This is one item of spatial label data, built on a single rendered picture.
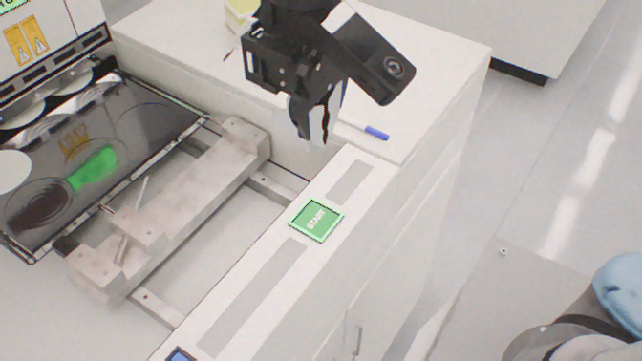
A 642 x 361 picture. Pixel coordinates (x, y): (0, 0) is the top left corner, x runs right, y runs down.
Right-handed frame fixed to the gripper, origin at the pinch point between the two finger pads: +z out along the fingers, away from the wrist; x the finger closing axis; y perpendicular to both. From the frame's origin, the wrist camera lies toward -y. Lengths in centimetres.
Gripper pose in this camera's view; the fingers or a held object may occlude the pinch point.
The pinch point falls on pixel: (321, 146)
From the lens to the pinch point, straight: 61.4
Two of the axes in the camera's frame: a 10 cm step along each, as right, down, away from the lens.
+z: 0.0, 6.6, 7.5
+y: -8.3, -4.2, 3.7
